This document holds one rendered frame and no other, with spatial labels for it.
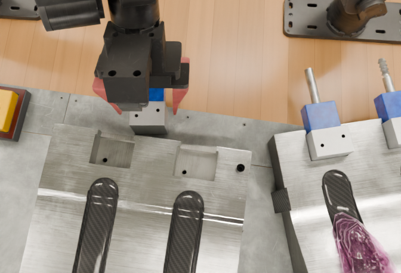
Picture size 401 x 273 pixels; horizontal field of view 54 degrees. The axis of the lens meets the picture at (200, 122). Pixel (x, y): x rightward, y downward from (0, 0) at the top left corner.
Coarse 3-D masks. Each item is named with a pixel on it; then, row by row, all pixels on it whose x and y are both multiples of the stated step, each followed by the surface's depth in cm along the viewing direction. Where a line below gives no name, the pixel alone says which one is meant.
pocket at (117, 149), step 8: (96, 136) 52; (104, 136) 52; (112, 136) 52; (120, 136) 52; (128, 136) 52; (96, 144) 52; (104, 144) 53; (112, 144) 53; (120, 144) 53; (128, 144) 53; (96, 152) 53; (104, 152) 53; (112, 152) 53; (120, 152) 53; (128, 152) 53; (96, 160) 53; (104, 160) 54; (112, 160) 53; (120, 160) 53; (128, 160) 53; (128, 168) 53
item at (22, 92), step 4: (0, 88) 60; (4, 88) 60; (8, 88) 60; (12, 88) 60; (16, 88) 60; (16, 92) 60; (20, 92) 60; (24, 92) 60; (20, 96) 60; (20, 100) 60; (20, 104) 59; (16, 108) 59; (16, 112) 59; (16, 116) 59; (12, 120) 59; (16, 120) 59; (12, 124) 59; (12, 128) 58; (12, 132) 58; (0, 136) 58; (4, 136) 58; (8, 136) 58; (12, 136) 58
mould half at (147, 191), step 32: (64, 128) 51; (64, 160) 50; (160, 160) 50; (224, 160) 50; (64, 192) 49; (128, 192) 49; (160, 192) 49; (224, 192) 49; (32, 224) 49; (64, 224) 48; (128, 224) 48; (160, 224) 48; (224, 224) 48; (32, 256) 48; (64, 256) 48; (128, 256) 48; (160, 256) 48; (224, 256) 47
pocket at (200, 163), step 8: (184, 144) 52; (184, 152) 53; (192, 152) 53; (200, 152) 53; (208, 152) 52; (216, 152) 51; (176, 160) 52; (184, 160) 53; (192, 160) 53; (200, 160) 53; (208, 160) 53; (216, 160) 53; (176, 168) 52; (184, 168) 52; (192, 168) 52; (200, 168) 52; (208, 168) 52; (184, 176) 52; (192, 176) 52; (200, 176) 52; (208, 176) 52
